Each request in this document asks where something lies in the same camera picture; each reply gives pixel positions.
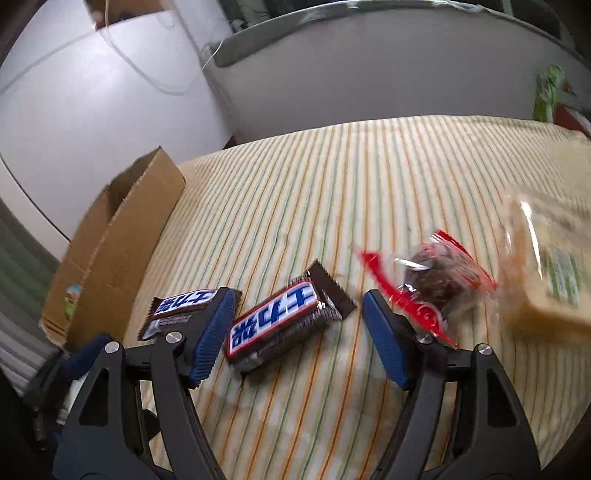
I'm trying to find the clear packaged cake slice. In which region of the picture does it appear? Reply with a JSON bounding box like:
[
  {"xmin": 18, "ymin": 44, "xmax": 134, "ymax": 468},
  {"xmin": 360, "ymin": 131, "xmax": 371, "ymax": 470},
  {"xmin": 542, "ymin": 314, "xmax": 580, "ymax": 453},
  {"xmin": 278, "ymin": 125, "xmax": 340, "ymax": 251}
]
[{"xmin": 501, "ymin": 191, "xmax": 591, "ymax": 337}]

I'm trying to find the white cable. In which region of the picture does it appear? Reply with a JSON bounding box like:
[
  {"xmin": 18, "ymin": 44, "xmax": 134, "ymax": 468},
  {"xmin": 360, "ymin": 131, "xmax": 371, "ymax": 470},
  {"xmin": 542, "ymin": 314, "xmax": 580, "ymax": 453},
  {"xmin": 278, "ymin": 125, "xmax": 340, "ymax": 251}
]
[{"xmin": 95, "ymin": 9, "xmax": 222, "ymax": 96}]

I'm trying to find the grey window sill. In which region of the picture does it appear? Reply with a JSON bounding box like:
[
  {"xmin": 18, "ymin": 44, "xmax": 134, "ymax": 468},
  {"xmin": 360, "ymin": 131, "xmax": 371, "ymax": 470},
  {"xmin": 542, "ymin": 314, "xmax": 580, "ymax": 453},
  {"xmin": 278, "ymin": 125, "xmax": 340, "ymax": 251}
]
[{"xmin": 203, "ymin": 0, "xmax": 513, "ymax": 68}]

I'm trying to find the white cabinet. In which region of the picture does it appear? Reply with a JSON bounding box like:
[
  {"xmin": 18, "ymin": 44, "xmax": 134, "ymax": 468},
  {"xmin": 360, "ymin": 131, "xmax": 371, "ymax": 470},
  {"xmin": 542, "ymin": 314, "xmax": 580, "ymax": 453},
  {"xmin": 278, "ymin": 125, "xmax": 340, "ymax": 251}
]
[{"xmin": 0, "ymin": 0, "xmax": 236, "ymax": 250}]

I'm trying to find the brown cardboard box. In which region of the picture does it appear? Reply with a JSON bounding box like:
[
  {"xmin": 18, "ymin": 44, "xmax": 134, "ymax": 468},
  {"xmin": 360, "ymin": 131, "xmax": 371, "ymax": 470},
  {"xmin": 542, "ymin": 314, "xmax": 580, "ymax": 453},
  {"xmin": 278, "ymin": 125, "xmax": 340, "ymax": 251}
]
[{"xmin": 39, "ymin": 146, "xmax": 187, "ymax": 352}]

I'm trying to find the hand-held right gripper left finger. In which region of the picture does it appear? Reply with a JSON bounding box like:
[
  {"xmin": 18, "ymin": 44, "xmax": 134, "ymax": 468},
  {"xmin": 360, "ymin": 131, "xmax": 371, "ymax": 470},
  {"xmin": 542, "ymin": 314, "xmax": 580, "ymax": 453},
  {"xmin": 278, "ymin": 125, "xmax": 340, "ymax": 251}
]
[{"xmin": 52, "ymin": 287, "xmax": 237, "ymax": 480}]

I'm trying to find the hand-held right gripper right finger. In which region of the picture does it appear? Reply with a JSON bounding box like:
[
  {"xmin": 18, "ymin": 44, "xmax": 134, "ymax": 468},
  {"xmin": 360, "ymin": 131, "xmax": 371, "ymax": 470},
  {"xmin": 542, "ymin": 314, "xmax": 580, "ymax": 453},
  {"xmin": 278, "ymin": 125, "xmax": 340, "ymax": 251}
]
[{"xmin": 362, "ymin": 290, "xmax": 543, "ymax": 480}]

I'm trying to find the brown wooden board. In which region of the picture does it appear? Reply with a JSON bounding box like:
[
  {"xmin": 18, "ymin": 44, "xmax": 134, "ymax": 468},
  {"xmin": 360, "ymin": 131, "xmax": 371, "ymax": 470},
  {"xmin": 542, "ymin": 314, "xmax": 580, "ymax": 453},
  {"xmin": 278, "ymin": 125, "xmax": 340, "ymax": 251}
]
[{"xmin": 83, "ymin": 0, "xmax": 178, "ymax": 31}]

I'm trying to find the brown chocolate bar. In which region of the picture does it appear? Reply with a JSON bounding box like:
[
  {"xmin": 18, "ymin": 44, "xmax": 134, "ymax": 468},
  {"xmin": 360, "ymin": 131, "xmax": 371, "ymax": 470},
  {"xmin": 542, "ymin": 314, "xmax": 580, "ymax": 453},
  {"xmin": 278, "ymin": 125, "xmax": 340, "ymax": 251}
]
[
  {"xmin": 137, "ymin": 288, "xmax": 243, "ymax": 342},
  {"xmin": 224, "ymin": 258, "xmax": 358, "ymax": 374}
]

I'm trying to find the dark snack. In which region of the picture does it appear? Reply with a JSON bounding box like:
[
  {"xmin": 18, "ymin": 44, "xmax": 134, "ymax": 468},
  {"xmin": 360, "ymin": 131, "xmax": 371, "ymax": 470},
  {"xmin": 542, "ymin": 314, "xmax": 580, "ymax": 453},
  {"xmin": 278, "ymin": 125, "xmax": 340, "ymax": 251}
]
[{"xmin": 353, "ymin": 229, "xmax": 499, "ymax": 349}]

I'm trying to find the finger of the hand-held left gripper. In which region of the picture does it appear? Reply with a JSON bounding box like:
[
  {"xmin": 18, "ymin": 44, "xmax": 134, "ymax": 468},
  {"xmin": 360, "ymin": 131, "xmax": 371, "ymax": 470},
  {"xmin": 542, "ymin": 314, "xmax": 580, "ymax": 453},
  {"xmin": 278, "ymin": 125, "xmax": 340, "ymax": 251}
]
[{"xmin": 62, "ymin": 333, "xmax": 112, "ymax": 380}]

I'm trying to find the green printed bag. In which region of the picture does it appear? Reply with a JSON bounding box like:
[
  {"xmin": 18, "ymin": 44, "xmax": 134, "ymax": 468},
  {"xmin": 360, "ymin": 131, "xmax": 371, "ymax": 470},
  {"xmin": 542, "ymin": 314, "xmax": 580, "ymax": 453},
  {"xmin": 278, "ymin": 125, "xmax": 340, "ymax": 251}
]
[{"xmin": 533, "ymin": 65, "xmax": 568, "ymax": 123}]

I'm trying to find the red box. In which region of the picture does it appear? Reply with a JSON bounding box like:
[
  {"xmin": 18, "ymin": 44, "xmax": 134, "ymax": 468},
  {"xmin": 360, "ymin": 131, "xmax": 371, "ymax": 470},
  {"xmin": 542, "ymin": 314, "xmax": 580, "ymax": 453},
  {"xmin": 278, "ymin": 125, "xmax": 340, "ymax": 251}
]
[{"xmin": 554, "ymin": 104, "xmax": 591, "ymax": 139}]

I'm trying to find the striped tablecloth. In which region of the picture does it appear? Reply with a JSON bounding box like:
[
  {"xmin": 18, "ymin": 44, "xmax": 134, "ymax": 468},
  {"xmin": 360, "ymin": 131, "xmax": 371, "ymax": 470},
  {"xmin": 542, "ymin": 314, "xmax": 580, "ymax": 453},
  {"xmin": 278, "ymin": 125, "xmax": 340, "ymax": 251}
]
[{"xmin": 124, "ymin": 114, "xmax": 591, "ymax": 480}]

